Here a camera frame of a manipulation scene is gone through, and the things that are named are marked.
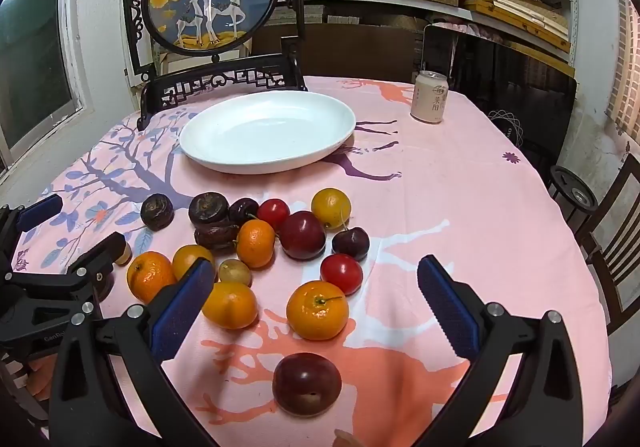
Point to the brown board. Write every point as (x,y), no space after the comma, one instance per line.
(350,47)

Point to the pink printed tablecloth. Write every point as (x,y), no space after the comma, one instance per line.
(475,207)

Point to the small tan longan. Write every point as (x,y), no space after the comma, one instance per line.
(234,272)

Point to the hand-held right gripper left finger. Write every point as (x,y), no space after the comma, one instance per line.
(182,309)

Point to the black round disc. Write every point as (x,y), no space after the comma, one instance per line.
(572,189)

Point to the large tangerine green stem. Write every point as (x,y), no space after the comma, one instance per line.
(317,309)

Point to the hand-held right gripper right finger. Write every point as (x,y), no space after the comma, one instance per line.
(447,309)

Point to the yellow round fruit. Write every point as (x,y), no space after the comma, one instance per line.
(331,208)
(187,258)

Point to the black chair behind table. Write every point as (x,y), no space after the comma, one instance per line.
(500,72)

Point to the dark wooden chair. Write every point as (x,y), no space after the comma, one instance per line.
(615,247)

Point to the white oval plate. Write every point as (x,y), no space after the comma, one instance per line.
(265,132)

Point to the small brown round fruit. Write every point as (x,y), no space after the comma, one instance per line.
(123,255)

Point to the pale pink drink can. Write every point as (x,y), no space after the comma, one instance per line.
(430,99)

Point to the dark red plum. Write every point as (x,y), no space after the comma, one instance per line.
(302,235)
(306,383)

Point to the dark brown water chestnut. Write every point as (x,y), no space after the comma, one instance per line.
(209,209)
(215,238)
(156,211)

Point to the smooth orange fruit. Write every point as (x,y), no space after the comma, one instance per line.
(229,304)

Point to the red cherry tomato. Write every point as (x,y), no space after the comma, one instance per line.
(341,273)
(273,213)

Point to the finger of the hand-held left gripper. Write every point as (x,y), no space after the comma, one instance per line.
(42,210)
(97,252)

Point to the white framed window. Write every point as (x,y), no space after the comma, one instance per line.
(35,42)

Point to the medium tangerine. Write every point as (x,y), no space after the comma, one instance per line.
(149,276)

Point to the small tangerine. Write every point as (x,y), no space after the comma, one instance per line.
(255,243)

